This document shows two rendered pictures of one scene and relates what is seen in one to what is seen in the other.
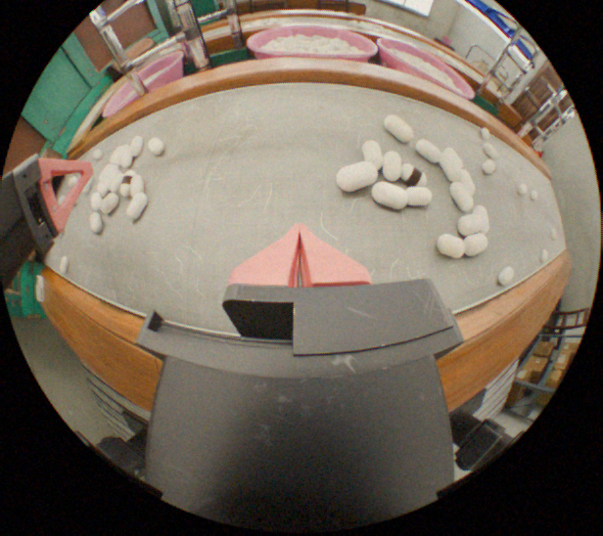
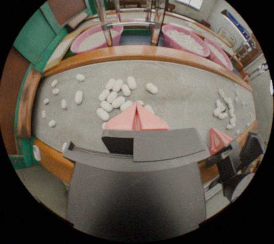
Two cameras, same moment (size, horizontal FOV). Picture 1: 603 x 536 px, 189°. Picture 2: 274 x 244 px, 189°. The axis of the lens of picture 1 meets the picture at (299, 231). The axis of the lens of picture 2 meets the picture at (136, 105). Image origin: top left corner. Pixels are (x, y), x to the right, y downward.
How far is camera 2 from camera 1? 0.23 m
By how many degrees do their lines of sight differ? 1
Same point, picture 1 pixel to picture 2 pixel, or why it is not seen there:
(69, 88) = (43, 33)
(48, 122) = (31, 52)
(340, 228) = (213, 125)
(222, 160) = (187, 103)
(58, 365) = (35, 174)
